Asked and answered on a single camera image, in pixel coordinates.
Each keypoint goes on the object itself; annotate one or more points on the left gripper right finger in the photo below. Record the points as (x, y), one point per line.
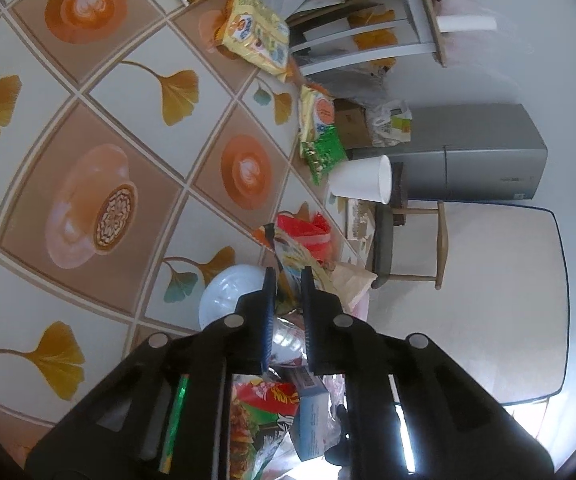
(411, 411)

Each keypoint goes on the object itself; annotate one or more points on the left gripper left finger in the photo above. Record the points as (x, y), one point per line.
(117, 430)

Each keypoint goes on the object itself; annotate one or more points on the blue white carton box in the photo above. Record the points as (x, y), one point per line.
(311, 432)

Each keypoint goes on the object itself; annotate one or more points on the white round lid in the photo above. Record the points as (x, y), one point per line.
(221, 296)

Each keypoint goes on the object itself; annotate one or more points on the white mattress blue trim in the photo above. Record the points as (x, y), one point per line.
(503, 310)

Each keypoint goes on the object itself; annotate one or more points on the brown paper bag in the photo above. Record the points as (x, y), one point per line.
(350, 282)

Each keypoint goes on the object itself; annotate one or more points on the wooden chair black seat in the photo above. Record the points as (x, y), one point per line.
(402, 242)

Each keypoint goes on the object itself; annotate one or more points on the red plastic bag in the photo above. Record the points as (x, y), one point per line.
(314, 235)

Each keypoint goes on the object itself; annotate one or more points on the white paper cup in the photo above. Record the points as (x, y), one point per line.
(363, 179)

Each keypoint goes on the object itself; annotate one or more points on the grey refrigerator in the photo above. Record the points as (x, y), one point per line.
(474, 152)

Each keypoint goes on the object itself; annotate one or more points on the patterned vinyl tablecloth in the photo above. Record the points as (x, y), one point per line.
(136, 160)

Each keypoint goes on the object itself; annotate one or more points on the green yellow snack packet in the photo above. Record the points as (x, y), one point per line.
(319, 146)

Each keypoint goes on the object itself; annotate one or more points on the cardboard box on floor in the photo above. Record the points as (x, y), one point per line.
(351, 125)

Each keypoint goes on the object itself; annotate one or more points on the white metal shelf table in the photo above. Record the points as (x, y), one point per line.
(322, 40)

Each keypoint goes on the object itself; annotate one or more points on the yellow chip bag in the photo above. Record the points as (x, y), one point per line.
(255, 33)

